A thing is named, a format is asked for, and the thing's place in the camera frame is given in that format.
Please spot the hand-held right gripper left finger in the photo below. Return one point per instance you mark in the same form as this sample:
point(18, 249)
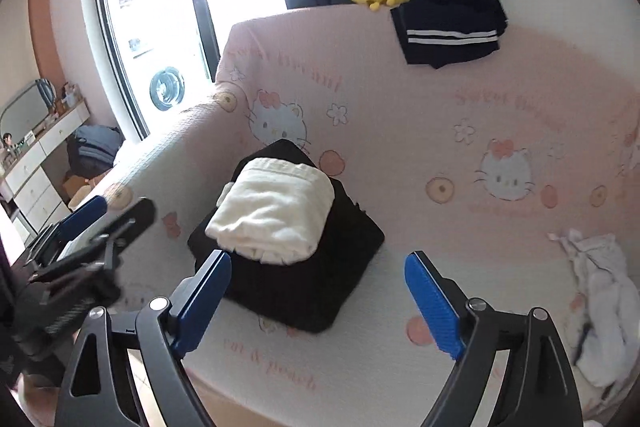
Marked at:
point(200, 302)

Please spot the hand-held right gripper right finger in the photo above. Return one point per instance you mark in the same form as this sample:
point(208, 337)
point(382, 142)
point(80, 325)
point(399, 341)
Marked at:
point(435, 302)

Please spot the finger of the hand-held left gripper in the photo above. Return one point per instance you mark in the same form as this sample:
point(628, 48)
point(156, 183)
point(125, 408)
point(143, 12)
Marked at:
point(130, 222)
point(82, 212)

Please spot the cream and pink shirt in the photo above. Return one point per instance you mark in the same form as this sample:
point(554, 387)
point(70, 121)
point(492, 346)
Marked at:
point(270, 207)

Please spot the white shirt with navy collar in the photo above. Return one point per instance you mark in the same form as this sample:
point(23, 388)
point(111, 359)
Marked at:
point(605, 307)

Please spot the cardboard box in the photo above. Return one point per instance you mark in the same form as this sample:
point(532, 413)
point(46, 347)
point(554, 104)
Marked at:
point(82, 189)

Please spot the white dresser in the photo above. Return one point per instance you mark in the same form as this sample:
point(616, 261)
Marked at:
point(35, 187)

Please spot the blue bag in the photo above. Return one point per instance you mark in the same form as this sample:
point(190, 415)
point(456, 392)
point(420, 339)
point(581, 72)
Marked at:
point(95, 147)

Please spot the black garment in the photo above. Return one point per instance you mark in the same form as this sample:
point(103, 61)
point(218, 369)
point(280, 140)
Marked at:
point(300, 297)

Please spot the group of small bottles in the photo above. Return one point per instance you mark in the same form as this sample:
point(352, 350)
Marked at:
point(67, 99)

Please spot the white framed mirror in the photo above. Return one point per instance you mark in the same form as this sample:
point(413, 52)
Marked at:
point(25, 109)

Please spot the white washing machine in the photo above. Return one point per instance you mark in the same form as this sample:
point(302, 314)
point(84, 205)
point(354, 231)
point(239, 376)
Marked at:
point(167, 87)

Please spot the pink printed blanket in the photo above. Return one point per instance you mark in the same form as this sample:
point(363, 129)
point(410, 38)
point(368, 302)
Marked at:
point(425, 132)

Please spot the window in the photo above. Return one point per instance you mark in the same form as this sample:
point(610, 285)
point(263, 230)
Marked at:
point(150, 7)

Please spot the navy garment with white stripes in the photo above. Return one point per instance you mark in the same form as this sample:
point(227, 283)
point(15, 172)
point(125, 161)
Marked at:
point(445, 22)

